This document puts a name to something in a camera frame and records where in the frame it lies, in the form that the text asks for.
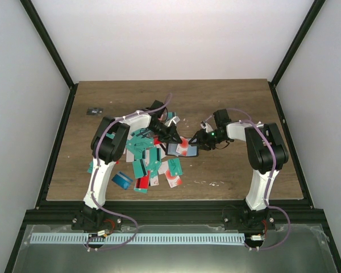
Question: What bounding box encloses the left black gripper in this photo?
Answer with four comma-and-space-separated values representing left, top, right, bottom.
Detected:
148, 121, 182, 144

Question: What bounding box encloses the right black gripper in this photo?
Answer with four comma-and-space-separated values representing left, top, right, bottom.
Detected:
189, 129, 226, 151

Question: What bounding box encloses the black card holder wallet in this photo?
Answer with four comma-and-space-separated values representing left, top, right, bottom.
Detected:
165, 137, 199, 158

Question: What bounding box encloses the white red circle card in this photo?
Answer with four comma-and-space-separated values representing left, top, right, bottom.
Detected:
165, 170, 182, 188
176, 136, 189, 156

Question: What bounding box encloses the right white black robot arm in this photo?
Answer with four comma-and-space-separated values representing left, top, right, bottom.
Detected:
189, 108, 289, 229

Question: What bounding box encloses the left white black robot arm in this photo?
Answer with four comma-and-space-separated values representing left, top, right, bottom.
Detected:
83, 100, 182, 230

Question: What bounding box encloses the teal VIP card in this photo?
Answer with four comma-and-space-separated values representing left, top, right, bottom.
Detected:
168, 158, 183, 176

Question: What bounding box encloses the teal card centre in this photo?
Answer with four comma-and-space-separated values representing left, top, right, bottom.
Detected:
126, 137, 154, 155

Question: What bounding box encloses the blue card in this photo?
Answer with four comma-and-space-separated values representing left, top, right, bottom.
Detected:
111, 171, 133, 190

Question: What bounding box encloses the small black tag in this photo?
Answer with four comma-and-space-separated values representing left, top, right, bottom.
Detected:
86, 107, 103, 116

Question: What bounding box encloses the light blue slotted strip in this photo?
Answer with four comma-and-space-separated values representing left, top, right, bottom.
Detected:
30, 233, 245, 246

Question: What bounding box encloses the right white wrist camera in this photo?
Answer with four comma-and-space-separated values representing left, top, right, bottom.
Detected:
201, 121, 214, 133

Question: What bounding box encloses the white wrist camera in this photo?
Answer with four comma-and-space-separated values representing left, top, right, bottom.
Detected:
201, 121, 214, 133
165, 116, 180, 127

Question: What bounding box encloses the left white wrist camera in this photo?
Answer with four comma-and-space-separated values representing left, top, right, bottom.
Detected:
165, 116, 180, 127

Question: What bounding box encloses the black front rail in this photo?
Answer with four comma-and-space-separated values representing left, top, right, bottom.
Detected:
23, 200, 326, 225

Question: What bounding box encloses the right black frame post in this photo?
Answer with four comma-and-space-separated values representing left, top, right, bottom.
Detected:
269, 0, 326, 88

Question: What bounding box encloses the black frame post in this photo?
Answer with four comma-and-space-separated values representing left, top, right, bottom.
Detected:
20, 0, 75, 89
269, 0, 326, 88

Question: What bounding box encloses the left black frame post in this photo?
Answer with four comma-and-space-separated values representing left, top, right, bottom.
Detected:
20, 0, 75, 89

